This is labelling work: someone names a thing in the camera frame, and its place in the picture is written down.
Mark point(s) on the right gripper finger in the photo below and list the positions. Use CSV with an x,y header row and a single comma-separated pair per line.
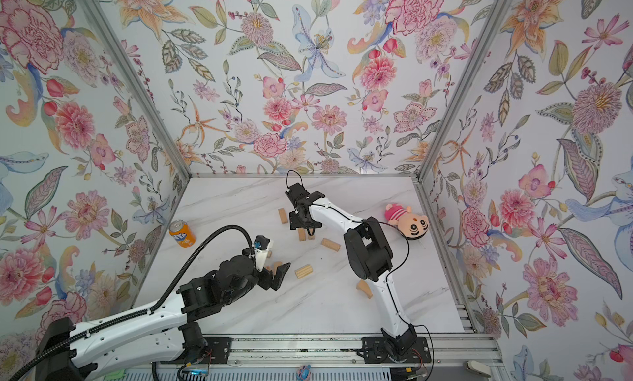
x,y
315,196
298,220

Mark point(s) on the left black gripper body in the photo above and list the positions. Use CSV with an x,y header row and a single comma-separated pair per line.
x,y
252,280

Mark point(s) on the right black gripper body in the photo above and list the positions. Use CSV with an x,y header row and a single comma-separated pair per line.
x,y
308,225

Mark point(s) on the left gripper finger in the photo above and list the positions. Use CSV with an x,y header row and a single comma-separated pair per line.
x,y
269,280
262,247

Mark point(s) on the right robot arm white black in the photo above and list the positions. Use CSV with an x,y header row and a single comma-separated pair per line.
x,y
370,257

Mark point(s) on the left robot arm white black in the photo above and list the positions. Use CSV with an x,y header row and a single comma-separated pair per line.
x,y
165,330

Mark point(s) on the ridged wood block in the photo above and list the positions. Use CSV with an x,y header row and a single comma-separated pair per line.
x,y
303,272

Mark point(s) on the curved wood block right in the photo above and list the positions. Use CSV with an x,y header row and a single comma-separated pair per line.
x,y
364,287

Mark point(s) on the orange soda can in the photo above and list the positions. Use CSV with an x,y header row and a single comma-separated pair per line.
x,y
182,233

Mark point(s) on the pink plush doll toy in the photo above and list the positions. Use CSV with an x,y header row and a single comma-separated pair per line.
x,y
410,224

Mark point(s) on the white object bottom right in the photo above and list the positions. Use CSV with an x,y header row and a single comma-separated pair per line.
x,y
476,367

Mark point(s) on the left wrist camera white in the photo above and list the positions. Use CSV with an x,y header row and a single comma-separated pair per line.
x,y
263,250

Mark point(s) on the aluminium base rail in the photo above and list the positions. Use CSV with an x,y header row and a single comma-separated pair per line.
x,y
352,350

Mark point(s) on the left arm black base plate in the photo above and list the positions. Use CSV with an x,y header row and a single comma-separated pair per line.
x,y
214,351

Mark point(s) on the small colourful object on rail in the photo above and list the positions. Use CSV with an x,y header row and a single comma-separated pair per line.
x,y
304,373

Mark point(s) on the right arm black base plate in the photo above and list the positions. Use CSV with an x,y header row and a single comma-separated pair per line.
x,y
379,350

